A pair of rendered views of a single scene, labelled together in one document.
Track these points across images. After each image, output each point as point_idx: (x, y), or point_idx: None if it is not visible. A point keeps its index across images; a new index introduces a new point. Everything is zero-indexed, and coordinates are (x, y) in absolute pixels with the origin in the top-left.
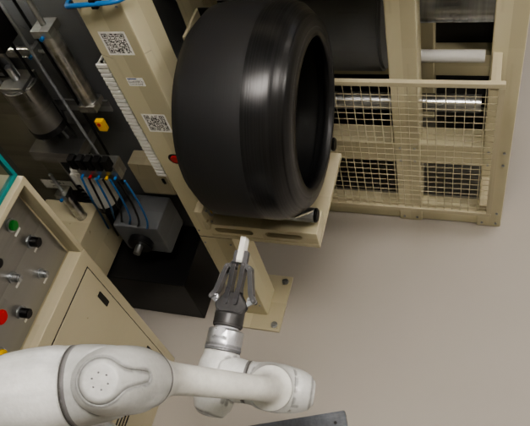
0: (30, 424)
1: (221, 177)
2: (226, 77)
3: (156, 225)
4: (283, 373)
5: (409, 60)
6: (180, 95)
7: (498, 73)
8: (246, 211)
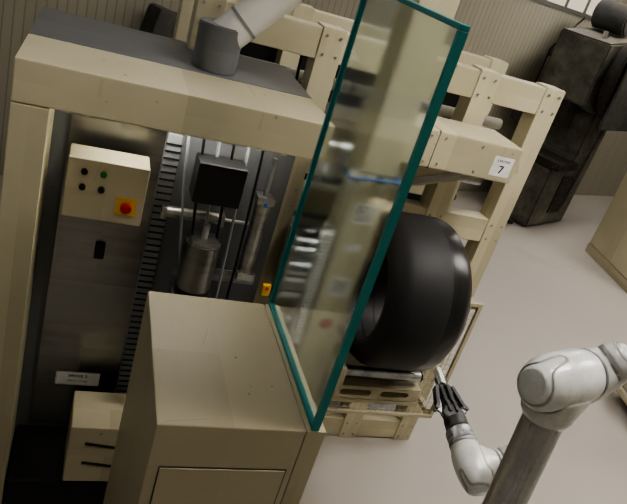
0: (594, 387)
1: (432, 318)
2: (441, 248)
3: None
4: None
5: None
6: (412, 256)
7: (472, 299)
8: (425, 353)
